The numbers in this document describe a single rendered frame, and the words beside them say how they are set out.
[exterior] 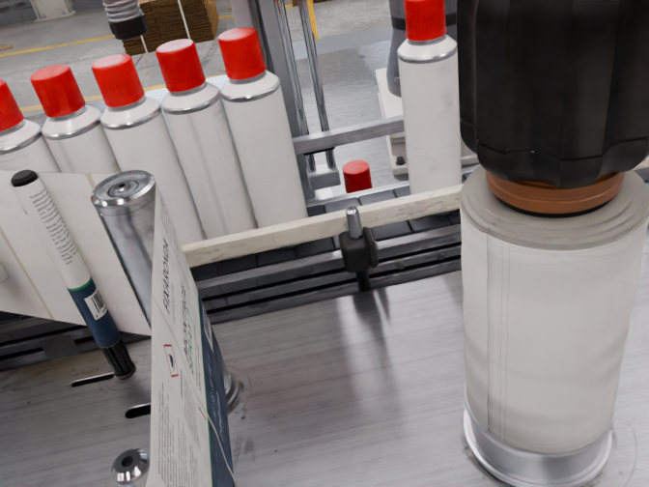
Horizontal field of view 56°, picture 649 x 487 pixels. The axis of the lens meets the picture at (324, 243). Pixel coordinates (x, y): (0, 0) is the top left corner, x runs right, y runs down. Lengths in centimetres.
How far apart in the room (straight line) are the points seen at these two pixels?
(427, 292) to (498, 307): 22
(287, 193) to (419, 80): 15
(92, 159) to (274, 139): 16
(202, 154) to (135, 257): 19
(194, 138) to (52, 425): 25
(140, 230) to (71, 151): 20
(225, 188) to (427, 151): 19
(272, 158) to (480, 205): 29
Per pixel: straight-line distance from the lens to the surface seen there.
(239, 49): 51
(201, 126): 53
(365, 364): 47
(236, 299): 59
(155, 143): 54
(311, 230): 56
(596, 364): 33
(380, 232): 59
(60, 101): 55
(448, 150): 57
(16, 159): 57
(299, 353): 49
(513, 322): 30
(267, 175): 55
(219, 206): 57
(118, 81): 53
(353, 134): 61
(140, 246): 37
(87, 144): 55
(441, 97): 55
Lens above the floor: 123
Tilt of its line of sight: 36 degrees down
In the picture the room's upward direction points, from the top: 11 degrees counter-clockwise
